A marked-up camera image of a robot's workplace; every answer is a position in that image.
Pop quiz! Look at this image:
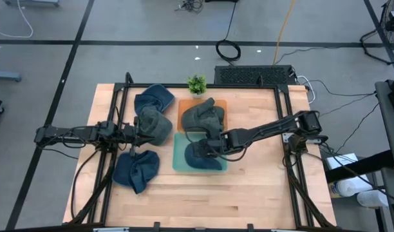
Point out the black shelf beam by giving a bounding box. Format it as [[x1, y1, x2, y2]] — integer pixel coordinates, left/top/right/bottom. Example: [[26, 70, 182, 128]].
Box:
[[324, 150, 394, 184]]

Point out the long black cable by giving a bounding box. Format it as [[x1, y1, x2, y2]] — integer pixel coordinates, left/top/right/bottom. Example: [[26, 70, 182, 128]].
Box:
[[215, 0, 242, 63]]

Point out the white paper towel roll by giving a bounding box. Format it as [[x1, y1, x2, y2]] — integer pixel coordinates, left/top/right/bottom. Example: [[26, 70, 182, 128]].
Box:
[[328, 177, 373, 198], [357, 189, 389, 208]]

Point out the black aluminium rig frame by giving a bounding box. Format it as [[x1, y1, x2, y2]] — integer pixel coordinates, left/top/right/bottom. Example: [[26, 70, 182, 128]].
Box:
[[63, 72, 338, 232]]

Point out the dark blue cloth hat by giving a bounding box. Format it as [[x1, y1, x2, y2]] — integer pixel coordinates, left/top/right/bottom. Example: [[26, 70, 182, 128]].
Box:
[[134, 83, 176, 116], [112, 150, 161, 195], [183, 140, 224, 171]]

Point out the translucent orange plastic bin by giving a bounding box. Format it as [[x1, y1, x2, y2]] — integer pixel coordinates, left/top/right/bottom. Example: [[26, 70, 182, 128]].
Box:
[[176, 99, 229, 133]]

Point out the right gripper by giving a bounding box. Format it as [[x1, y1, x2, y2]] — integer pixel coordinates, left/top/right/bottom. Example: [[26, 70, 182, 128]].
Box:
[[199, 130, 239, 159]]

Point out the translucent teal plastic bin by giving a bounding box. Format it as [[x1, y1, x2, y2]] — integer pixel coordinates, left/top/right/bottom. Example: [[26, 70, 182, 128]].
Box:
[[172, 131, 229, 173]]

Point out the green plant in white pot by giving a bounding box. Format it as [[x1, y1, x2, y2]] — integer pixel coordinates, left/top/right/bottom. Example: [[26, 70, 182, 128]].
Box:
[[187, 73, 208, 99]]

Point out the white box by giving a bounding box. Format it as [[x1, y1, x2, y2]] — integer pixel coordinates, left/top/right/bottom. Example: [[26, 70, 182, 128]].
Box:
[[325, 153, 359, 170]]

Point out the long yellow cable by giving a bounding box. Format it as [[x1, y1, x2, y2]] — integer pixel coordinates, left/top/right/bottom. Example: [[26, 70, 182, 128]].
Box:
[[272, 0, 297, 66]]

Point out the black cable bundle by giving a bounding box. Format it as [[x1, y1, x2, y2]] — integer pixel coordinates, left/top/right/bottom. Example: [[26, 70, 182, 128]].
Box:
[[174, 0, 204, 14]]

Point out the grey side table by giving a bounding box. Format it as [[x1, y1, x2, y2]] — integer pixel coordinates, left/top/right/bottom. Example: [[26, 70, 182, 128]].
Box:
[[375, 80, 394, 232]]

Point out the grey cloth hat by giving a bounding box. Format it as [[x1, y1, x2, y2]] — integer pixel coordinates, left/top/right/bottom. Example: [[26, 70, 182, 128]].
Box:
[[137, 106, 174, 147], [180, 97, 226, 138]]

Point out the black floor fan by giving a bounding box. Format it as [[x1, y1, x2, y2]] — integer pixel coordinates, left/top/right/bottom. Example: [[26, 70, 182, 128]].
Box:
[[359, 0, 394, 65]]

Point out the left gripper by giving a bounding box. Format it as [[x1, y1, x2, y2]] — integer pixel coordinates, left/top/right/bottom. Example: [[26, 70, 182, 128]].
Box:
[[121, 116, 156, 145]]

